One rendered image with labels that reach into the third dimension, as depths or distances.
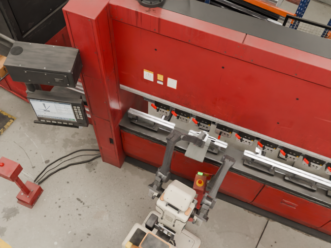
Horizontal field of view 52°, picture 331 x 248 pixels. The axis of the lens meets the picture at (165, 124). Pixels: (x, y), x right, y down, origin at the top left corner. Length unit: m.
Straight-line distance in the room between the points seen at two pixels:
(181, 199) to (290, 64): 1.23
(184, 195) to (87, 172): 1.90
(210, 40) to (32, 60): 1.29
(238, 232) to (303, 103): 1.97
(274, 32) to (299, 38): 0.16
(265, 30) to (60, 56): 1.46
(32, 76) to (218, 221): 2.54
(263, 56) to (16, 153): 3.31
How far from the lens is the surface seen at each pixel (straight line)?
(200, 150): 3.21
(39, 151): 4.53
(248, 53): 2.29
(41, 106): 2.99
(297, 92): 2.49
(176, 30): 2.35
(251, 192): 3.69
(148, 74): 2.82
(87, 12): 2.42
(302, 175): 3.40
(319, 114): 2.64
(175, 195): 2.62
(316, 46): 2.41
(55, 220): 4.11
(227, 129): 3.02
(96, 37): 2.47
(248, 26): 2.38
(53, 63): 2.62
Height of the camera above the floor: 3.80
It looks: 57 degrees down
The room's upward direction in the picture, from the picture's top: 4 degrees clockwise
